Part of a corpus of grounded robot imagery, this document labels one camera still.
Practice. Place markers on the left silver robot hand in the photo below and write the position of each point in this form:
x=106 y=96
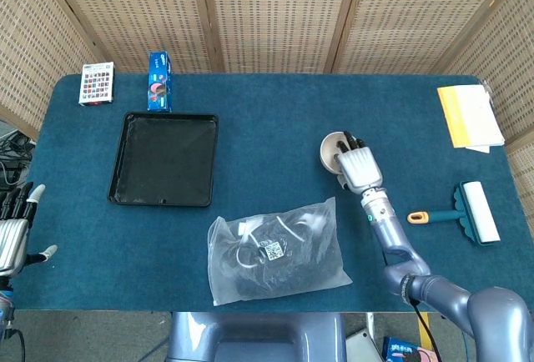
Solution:
x=12 y=241

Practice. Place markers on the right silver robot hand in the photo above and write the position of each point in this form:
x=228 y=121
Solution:
x=361 y=168

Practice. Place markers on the beige round bowl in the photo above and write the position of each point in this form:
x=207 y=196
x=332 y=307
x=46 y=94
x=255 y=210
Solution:
x=328 y=150

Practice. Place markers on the black plastic tray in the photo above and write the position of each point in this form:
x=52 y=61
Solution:
x=162 y=157

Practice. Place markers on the blue felt table cover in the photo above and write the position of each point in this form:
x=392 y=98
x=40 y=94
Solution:
x=271 y=128

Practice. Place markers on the yellow and white booklet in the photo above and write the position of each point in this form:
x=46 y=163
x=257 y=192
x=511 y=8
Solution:
x=471 y=116

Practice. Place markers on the teal lint roller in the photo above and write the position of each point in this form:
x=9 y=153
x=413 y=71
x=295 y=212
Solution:
x=480 y=212

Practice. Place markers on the white box with colourful grid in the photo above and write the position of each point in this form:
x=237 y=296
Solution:
x=96 y=84

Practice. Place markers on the grey flat case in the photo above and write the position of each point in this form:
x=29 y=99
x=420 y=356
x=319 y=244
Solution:
x=361 y=347

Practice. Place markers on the woven wooden folding screen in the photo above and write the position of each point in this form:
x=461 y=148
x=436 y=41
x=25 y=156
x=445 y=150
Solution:
x=271 y=11

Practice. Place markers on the blue snack box with pink print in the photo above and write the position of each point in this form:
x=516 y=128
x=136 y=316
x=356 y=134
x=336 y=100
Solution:
x=409 y=349

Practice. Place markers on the blue-grey robot torso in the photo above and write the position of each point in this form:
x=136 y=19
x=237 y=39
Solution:
x=254 y=337

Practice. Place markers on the blue cookie box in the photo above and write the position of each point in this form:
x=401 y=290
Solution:
x=158 y=86

